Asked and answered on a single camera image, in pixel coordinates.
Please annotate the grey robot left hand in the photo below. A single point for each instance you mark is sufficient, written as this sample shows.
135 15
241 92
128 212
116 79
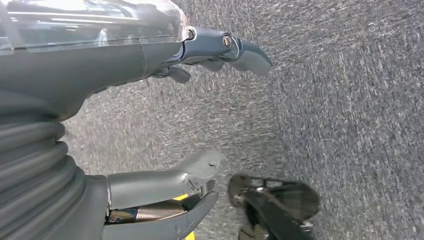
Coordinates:
82 66

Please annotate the yellow floor tape square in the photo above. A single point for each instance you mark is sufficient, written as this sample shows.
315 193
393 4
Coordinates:
190 237

